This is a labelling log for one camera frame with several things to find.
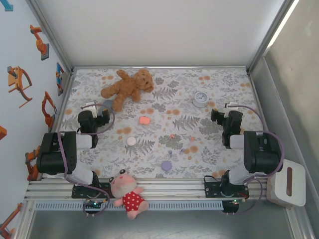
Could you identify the white earbud case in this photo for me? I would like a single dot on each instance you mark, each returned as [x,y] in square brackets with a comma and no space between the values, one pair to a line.
[131,141]

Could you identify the salmon pink earbud case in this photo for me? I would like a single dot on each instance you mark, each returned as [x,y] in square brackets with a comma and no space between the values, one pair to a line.
[144,120]

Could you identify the purple earbud case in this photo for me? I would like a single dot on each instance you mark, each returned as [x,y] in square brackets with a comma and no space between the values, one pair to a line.
[166,165]

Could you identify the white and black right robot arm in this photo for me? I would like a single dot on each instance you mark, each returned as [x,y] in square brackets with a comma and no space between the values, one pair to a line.
[261,159]

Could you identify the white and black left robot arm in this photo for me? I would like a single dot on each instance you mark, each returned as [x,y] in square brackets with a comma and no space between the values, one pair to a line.
[53,159]

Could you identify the blue-grey pouch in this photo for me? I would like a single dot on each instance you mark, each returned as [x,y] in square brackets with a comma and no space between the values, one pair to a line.
[107,103]

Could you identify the white alarm clock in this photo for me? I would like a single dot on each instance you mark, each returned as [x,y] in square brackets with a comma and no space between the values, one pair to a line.
[200,98]

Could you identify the brown teddy bear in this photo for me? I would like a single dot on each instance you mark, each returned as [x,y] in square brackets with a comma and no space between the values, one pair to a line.
[127,87]

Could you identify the blue and orange machine sticker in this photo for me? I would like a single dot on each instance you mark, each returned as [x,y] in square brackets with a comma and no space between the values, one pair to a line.
[59,74]

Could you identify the floral table mat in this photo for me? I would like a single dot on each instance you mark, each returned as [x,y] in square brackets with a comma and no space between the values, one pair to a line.
[144,171]

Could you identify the small black controller board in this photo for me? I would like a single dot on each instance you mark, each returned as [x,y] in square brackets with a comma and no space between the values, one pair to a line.
[230,206]
[96,203]

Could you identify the white tissue box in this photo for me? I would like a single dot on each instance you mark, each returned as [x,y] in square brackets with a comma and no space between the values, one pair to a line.
[286,184]

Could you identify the orange gripper claw sticker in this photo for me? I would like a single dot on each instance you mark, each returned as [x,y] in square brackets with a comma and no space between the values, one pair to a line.
[17,79]

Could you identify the pink plush toy red dress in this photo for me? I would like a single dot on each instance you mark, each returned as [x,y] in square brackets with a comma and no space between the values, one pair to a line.
[132,199]

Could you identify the small orange block sticker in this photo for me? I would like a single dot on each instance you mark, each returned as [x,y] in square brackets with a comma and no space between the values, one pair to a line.
[2,132]

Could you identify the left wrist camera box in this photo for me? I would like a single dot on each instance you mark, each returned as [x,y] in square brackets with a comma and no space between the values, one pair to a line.
[89,108]

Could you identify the aluminium side rail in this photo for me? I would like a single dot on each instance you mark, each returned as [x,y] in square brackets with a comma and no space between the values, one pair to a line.
[256,99]
[64,99]

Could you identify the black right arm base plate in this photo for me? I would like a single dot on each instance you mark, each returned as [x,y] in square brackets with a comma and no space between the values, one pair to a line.
[211,189]

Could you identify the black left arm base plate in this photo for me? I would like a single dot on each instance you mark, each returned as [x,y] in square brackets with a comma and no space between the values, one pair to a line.
[77,193]

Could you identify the aluminium back rail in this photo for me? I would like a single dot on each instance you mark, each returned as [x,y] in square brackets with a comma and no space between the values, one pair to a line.
[159,67]

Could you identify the aluminium front rail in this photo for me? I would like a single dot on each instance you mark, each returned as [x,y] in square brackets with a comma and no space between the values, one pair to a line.
[174,190]

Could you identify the aluminium frame post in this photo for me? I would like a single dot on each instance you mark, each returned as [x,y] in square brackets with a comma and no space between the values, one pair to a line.
[51,35]
[271,35]

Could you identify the blue wall sticker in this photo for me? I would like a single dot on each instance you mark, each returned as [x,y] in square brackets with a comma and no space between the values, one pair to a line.
[7,6]

